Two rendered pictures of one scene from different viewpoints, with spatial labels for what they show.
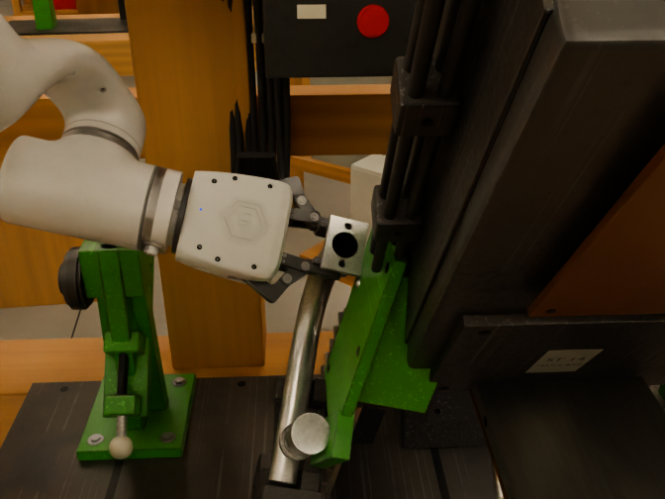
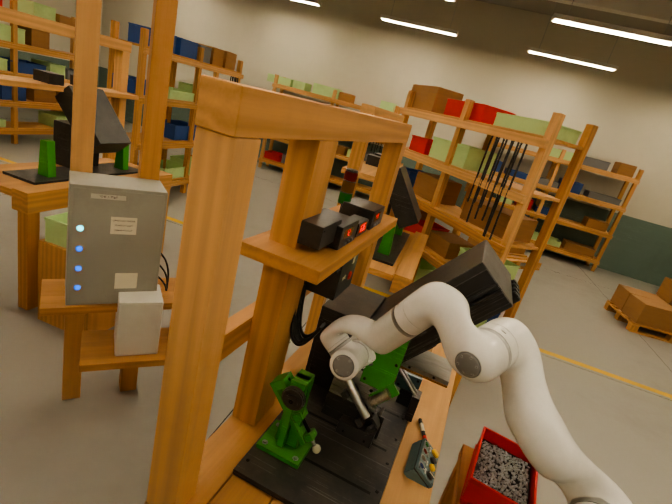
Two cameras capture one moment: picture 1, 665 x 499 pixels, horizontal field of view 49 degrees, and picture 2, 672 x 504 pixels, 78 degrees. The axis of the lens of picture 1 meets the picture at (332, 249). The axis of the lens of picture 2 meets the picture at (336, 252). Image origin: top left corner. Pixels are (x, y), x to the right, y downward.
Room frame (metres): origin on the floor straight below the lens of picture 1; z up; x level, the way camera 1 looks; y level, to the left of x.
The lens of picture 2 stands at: (0.40, 1.27, 1.95)
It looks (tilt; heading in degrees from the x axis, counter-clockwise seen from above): 19 degrees down; 289
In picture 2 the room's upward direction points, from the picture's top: 15 degrees clockwise
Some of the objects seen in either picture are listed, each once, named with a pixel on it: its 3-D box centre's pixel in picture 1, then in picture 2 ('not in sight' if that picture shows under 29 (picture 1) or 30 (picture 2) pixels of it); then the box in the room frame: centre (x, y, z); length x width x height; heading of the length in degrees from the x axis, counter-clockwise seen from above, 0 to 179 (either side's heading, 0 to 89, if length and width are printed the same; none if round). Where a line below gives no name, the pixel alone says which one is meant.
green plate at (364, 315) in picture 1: (393, 324); (387, 355); (0.58, -0.06, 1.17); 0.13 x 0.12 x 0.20; 93
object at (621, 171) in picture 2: not in sight; (537, 198); (-0.21, -8.77, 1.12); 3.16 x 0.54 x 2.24; 8
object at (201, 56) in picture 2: not in sight; (180, 118); (5.26, -3.96, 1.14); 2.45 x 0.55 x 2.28; 98
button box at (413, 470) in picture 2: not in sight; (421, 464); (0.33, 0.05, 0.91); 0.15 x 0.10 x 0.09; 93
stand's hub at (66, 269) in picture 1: (75, 278); (292, 399); (0.75, 0.31, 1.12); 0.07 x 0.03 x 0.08; 3
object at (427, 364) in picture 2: (555, 390); (401, 353); (0.55, -0.21, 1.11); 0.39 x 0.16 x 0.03; 3
